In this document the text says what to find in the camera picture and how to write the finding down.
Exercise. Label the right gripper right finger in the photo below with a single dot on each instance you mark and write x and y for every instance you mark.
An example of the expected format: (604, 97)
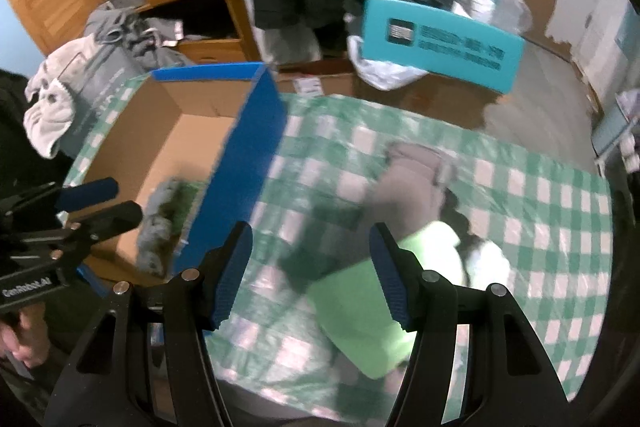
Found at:
(424, 303)

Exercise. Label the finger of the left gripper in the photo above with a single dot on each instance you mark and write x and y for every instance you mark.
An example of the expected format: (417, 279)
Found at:
(105, 223)
(74, 198)

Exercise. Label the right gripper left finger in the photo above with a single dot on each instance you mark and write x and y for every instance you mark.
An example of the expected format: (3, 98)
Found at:
(199, 300)

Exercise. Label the gray fuzzy cloth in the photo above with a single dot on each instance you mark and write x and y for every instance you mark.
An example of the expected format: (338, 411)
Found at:
(164, 217)

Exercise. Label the white plastic bag bundle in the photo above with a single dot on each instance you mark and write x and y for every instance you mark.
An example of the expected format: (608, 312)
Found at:
(485, 264)

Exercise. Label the light green cloth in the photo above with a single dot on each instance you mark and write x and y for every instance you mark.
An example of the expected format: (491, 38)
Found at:
(352, 311)

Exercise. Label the person's left hand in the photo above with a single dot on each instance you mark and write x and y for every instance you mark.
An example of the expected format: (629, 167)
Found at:
(27, 340)

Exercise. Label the black knit sock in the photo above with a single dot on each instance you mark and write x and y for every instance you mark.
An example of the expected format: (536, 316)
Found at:
(451, 215)

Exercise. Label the white towel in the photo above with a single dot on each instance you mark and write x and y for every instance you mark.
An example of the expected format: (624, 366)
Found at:
(52, 94)

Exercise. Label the blue cardboard box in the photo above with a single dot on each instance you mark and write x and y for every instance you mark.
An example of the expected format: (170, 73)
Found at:
(220, 124)

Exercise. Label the green checkered tablecloth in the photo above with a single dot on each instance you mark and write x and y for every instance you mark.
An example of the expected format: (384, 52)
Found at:
(309, 335)

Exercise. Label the gray sweatpants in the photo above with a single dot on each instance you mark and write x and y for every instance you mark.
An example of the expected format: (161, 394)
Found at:
(406, 198)

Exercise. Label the gray printed bag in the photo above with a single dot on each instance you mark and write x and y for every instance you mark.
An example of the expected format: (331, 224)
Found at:
(94, 87)

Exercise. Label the gray clothes pile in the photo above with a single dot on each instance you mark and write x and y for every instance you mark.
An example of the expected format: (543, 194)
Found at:
(152, 41)

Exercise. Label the shoe rack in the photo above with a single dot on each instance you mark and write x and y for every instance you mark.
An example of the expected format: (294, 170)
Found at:
(616, 122)

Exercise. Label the teal shoe box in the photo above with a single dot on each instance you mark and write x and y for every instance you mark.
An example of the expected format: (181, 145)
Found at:
(441, 42)

